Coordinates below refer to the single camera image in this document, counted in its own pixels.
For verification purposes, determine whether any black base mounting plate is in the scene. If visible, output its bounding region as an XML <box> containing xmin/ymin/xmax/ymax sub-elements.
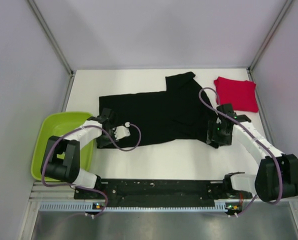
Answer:
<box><xmin>73</xmin><ymin>178</ymin><xmax>252</xmax><ymax>207</ymax></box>

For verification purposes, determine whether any grey slotted cable duct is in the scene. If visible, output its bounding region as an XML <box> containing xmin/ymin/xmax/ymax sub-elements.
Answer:
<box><xmin>39</xmin><ymin>202</ymin><xmax>241</xmax><ymax>213</ymax></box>

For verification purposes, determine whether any right aluminium frame post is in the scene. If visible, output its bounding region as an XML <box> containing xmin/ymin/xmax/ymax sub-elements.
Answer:
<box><xmin>247</xmin><ymin>0</ymin><xmax>296</xmax><ymax>73</ymax></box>

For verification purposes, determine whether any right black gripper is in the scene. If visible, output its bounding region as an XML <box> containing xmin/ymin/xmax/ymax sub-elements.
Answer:
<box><xmin>207</xmin><ymin>119</ymin><xmax>232</xmax><ymax>146</ymax></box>

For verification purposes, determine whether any aluminium frame post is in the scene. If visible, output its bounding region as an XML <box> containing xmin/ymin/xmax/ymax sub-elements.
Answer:
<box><xmin>247</xmin><ymin>0</ymin><xmax>296</xmax><ymax>73</ymax></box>
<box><xmin>26</xmin><ymin>0</ymin><xmax>75</xmax><ymax>76</ymax></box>

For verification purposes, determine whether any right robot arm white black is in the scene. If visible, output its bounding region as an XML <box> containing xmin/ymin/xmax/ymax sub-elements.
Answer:
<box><xmin>207</xmin><ymin>103</ymin><xmax>298</xmax><ymax>202</ymax></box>

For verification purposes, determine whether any folded red t shirt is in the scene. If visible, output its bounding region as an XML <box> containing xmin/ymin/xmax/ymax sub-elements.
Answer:
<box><xmin>213</xmin><ymin>76</ymin><xmax>259</xmax><ymax>113</ymax></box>

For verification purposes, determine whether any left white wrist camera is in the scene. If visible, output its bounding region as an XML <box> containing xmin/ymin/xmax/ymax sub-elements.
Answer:
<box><xmin>113</xmin><ymin>122</ymin><xmax>131</xmax><ymax>141</ymax></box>

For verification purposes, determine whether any lime green plastic bin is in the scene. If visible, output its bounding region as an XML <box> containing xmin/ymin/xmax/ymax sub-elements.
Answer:
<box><xmin>31</xmin><ymin>111</ymin><xmax>94</xmax><ymax>181</ymax></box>

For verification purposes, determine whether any left aluminium frame post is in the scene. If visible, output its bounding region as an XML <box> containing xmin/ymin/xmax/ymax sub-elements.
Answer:
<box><xmin>26</xmin><ymin>0</ymin><xmax>75</xmax><ymax>76</ymax></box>

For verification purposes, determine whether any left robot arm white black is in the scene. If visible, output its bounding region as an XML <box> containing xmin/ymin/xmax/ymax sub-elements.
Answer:
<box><xmin>40</xmin><ymin>108</ymin><xmax>119</xmax><ymax>199</ymax></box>

